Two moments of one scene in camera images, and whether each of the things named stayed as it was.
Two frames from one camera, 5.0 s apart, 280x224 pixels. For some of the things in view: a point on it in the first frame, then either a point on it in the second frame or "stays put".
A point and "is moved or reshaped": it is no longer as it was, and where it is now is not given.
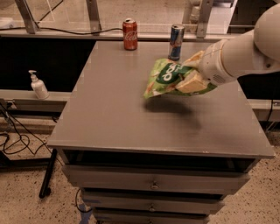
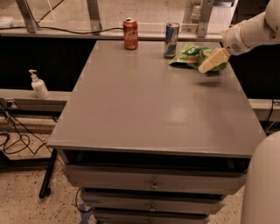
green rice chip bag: [165, 75] is moved or reshaped
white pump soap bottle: [38, 87] stays put
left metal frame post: [31, 24] stays put
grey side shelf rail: [28, 94] stays put
